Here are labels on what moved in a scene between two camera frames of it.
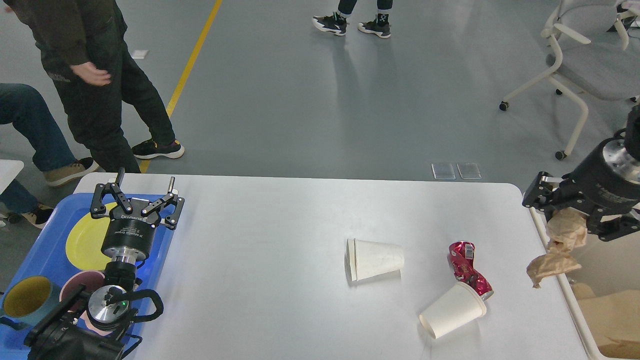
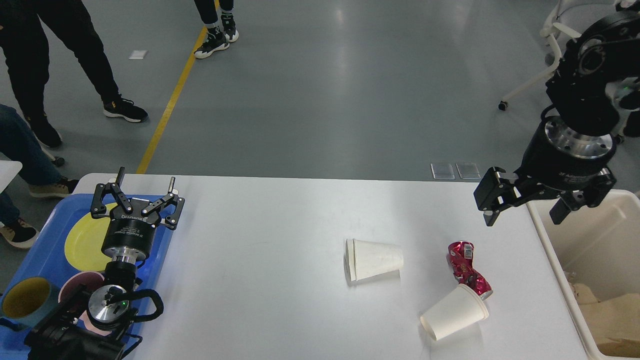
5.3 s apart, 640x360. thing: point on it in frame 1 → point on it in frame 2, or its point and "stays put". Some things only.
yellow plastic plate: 84,241 stays put
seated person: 28,109 → 19,143
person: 82,42 → 24,44
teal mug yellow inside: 29,299 stays put
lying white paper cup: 364,259 stays put
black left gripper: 128,237 stays put
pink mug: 91,279 stays put
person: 337,22 → 220,30
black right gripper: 610,168 → 558,158
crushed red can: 461,256 stays put
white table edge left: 9,169 stays put
